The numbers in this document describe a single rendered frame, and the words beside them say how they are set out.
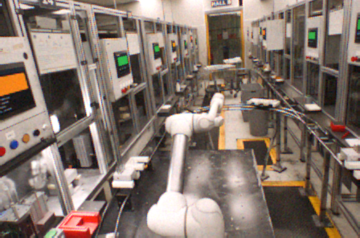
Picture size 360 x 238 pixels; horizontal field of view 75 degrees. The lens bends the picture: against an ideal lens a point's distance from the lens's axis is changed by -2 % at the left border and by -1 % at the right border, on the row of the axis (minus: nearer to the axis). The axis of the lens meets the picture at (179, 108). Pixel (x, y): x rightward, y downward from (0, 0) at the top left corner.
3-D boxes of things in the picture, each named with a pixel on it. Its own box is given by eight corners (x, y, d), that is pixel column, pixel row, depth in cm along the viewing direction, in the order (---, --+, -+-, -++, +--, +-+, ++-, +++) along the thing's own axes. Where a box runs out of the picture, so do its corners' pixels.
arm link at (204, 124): (214, 112, 167) (195, 113, 170) (212, 112, 149) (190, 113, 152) (215, 131, 166) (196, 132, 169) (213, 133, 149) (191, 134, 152)
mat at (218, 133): (225, 169, 322) (225, 168, 322) (182, 169, 334) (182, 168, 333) (224, 83, 871) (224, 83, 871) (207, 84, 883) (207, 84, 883)
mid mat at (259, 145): (284, 170, 304) (284, 169, 303) (239, 170, 314) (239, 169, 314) (269, 137, 397) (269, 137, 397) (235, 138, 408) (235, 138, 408)
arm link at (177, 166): (184, 235, 113) (141, 232, 117) (190, 241, 125) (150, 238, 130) (194, 108, 159) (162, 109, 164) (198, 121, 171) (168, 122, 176)
